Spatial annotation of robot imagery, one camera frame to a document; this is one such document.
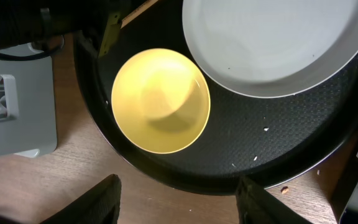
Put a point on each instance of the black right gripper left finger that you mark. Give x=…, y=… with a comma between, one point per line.
x=99, y=205

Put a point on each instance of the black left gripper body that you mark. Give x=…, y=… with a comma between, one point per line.
x=25, y=21

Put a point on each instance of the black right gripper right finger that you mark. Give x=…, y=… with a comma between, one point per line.
x=256, y=206

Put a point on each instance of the yellow bowl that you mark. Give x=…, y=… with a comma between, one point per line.
x=160, y=101

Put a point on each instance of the grey dishwasher rack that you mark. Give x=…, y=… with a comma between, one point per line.
x=27, y=108

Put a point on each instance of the round black tray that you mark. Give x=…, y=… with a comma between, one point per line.
x=269, y=140

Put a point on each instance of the white upper plate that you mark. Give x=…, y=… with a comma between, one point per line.
x=271, y=48

